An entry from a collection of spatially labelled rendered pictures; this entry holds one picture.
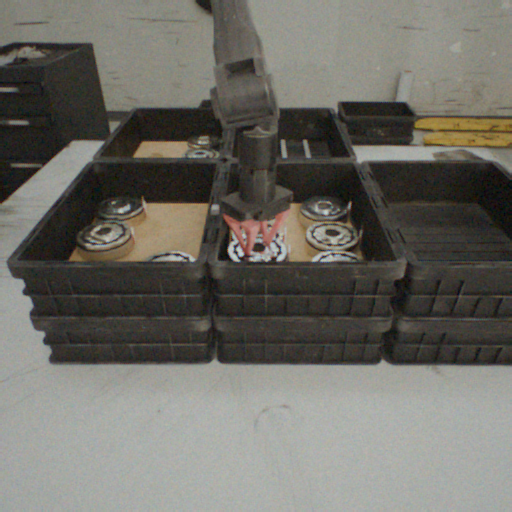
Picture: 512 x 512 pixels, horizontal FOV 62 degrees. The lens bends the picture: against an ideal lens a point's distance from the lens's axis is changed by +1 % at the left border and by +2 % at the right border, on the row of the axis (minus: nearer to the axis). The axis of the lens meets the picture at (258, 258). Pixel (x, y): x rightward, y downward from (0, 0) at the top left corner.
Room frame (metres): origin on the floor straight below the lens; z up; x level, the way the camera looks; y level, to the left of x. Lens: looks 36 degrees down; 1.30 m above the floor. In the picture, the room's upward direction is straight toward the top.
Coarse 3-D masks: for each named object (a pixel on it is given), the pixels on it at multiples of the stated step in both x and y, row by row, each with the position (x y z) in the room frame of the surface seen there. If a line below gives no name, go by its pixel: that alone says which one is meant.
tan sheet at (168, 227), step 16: (160, 208) 0.86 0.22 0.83; (176, 208) 0.86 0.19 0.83; (192, 208) 0.86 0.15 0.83; (144, 224) 0.79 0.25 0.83; (160, 224) 0.79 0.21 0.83; (176, 224) 0.79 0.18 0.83; (192, 224) 0.79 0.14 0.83; (144, 240) 0.73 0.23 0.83; (160, 240) 0.73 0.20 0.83; (176, 240) 0.73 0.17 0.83; (192, 240) 0.73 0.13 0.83; (80, 256) 0.67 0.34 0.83; (128, 256) 0.67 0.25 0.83; (144, 256) 0.67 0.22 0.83; (192, 256) 0.67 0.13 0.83
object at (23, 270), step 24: (216, 168) 0.86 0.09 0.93; (216, 192) 0.74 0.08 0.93; (48, 216) 0.65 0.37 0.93; (24, 240) 0.57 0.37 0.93; (24, 264) 0.51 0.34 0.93; (48, 264) 0.51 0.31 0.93; (72, 264) 0.51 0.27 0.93; (96, 264) 0.51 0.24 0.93; (120, 264) 0.51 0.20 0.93; (144, 264) 0.51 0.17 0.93; (168, 264) 0.51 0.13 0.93; (192, 264) 0.51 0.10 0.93
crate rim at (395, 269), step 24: (360, 168) 0.86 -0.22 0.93; (216, 216) 0.65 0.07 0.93; (384, 216) 0.65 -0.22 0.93; (216, 240) 0.59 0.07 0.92; (216, 264) 0.51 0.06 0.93; (240, 264) 0.51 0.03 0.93; (264, 264) 0.51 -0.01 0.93; (288, 264) 0.51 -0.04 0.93; (312, 264) 0.51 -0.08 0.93; (336, 264) 0.51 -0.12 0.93; (360, 264) 0.51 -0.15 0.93; (384, 264) 0.51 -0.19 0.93
